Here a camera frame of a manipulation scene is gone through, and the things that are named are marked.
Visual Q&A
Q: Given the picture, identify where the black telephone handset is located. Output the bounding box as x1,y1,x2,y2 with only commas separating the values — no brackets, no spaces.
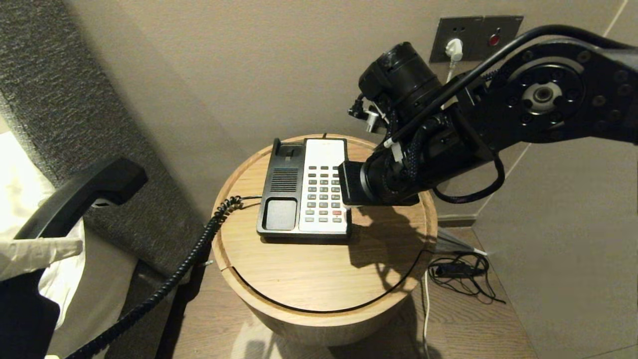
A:
14,158,149,240

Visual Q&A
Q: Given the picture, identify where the black telephone cord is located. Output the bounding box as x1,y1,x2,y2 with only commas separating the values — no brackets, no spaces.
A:
65,196,244,359

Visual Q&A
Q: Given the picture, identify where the black and white telephone base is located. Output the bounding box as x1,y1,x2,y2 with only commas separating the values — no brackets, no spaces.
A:
256,138,352,239

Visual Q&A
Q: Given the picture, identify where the round wooden side table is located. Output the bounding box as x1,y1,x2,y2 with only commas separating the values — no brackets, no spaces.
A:
210,134,438,347

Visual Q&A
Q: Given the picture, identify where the transparent folded umbrella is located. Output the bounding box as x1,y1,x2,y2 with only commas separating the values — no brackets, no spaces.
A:
435,228,488,257

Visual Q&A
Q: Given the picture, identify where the dark bed base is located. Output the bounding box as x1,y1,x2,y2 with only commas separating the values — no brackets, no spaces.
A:
105,259,180,359

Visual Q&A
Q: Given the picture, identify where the white power plug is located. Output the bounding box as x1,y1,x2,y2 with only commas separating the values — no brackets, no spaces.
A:
445,38,464,63

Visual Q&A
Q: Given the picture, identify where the grey upholstered headboard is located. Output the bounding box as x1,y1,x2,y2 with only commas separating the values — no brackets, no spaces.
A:
0,0,207,286

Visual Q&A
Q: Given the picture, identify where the dark plate with red button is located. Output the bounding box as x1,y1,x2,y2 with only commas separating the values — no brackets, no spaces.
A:
476,15,524,49

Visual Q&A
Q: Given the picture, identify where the black power adapter with cable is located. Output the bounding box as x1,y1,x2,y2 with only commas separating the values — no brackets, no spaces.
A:
427,253,506,305

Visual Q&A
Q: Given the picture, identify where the white power cable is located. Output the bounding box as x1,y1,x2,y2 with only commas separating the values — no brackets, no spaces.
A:
422,61,456,359

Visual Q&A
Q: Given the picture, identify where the dark wall socket plate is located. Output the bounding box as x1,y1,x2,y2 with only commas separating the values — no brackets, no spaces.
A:
430,16,485,63

